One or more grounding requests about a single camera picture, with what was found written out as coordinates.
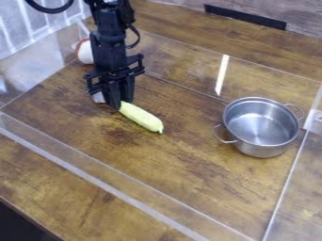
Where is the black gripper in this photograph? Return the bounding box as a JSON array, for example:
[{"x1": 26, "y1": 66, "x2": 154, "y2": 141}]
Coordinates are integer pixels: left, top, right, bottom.
[{"x1": 84, "y1": 30, "x2": 144, "y2": 109}]

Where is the green handled metal spoon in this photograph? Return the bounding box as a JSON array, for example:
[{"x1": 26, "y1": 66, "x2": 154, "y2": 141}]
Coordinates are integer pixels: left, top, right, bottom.
[{"x1": 117, "y1": 101, "x2": 162, "y2": 134}]

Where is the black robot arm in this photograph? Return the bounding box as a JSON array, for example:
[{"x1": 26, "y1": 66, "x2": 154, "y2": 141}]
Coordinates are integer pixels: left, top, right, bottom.
[{"x1": 82, "y1": 0, "x2": 144, "y2": 109}]

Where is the white mushroom toy red cap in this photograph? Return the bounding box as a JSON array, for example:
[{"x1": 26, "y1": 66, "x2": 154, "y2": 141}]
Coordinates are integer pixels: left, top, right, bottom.
[{"x1": 74, "y1": 39, "x2": 93, "y2": 64}]

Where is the clear acrylic stand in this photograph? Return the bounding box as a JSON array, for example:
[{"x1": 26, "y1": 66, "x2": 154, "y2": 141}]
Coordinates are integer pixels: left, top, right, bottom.
[{"x1": 70, "y1": 21, "x2": 89, "y2": 50}]

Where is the black bar on table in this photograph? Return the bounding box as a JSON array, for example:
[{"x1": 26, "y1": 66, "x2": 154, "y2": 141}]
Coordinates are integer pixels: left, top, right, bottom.
[{"x1": 204, "y1": 4, "x2": 287, "y2": 30}]

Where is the stainless steel pot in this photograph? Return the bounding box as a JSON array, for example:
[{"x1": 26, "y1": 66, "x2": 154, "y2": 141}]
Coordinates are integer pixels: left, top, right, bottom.
[{"x1": 212, "y1": 97, "x2": 305, "y2": 158}]

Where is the black cable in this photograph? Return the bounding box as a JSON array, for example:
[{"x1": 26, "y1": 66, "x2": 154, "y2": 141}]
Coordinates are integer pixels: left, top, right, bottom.
[{"x1": 23, "y1": 0, "x2": 141, "y2": 50}]

